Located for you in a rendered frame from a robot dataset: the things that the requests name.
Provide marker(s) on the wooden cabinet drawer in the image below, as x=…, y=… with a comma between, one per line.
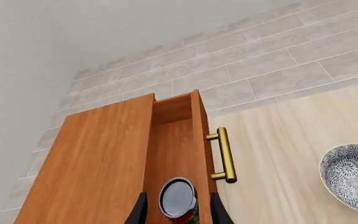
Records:
x=179, y=140

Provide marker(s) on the blue-white patterned bowl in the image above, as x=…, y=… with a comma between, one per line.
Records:
x=353, y=179

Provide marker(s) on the wooden cabinet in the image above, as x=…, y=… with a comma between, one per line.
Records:
x=89, y=163

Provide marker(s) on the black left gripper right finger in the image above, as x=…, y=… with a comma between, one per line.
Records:
x=219, y=212

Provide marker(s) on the red ketchup bottle, white cap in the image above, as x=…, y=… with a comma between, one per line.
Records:
x=179, y=200

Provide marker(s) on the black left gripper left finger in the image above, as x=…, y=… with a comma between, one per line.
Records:
x=138, y=212

